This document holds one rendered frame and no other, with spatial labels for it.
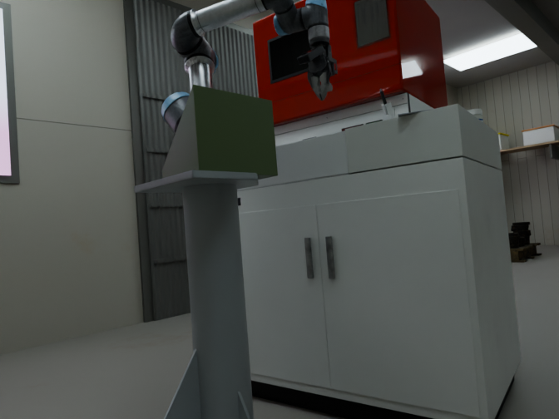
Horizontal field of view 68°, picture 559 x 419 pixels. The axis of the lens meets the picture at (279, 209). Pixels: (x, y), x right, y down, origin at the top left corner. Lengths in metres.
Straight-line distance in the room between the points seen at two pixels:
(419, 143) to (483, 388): 0.69
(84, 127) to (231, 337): 2.52
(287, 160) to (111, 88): 2.34
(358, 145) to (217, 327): 0.70
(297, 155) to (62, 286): 2.23
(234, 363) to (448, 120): 0.90
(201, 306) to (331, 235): 0.49
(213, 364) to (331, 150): 0.76
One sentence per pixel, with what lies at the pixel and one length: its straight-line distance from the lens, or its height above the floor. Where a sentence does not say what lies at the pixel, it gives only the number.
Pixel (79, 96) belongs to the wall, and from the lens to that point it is 3.51.
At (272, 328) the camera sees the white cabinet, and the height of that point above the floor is 0.29.
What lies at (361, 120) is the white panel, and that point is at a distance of 2.08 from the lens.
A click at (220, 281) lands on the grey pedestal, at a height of 0.53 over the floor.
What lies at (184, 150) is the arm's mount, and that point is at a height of 0.89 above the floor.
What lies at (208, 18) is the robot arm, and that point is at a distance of 1.63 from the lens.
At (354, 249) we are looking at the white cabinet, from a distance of 1.36.
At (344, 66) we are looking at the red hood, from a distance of 2.13.
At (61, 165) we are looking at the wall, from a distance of 3.34.
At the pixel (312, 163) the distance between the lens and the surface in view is 1.44.
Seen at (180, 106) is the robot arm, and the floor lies 1.05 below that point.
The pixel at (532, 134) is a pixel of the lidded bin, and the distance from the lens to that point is 7.88.
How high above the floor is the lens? 0.67
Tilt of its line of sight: 2 degrees up
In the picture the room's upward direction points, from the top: 4 degrees counter-clockwise
